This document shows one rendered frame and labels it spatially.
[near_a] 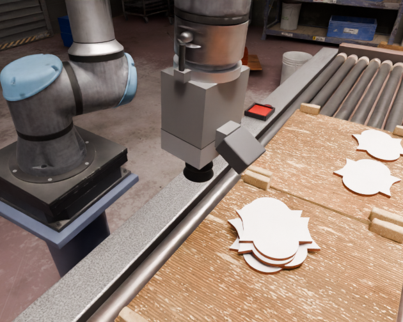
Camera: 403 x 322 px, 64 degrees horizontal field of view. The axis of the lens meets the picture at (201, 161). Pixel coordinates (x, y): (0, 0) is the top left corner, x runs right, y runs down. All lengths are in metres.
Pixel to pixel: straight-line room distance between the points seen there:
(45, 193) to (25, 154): 0.10
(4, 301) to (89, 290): 1.28
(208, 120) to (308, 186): 0.45
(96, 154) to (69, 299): 0.36
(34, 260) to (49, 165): 1.23
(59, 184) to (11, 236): 1.40
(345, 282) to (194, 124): 0.38
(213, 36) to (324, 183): 0.54
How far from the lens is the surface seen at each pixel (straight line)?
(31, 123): 0.73
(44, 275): 1.88
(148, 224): 0.68
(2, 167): 0.86
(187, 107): 0.35
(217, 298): 0.55
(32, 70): 0.71
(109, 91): 0.74
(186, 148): 0.38
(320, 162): 0.85
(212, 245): 0.61
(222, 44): 0.33
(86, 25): 0.72
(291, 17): 5.51
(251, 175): 0.72
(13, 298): 1.87
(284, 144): 0.90
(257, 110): 1.08
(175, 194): 0.74
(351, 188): 0.78
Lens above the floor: 1.41
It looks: 36 degrees down
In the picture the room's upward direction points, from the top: straight up
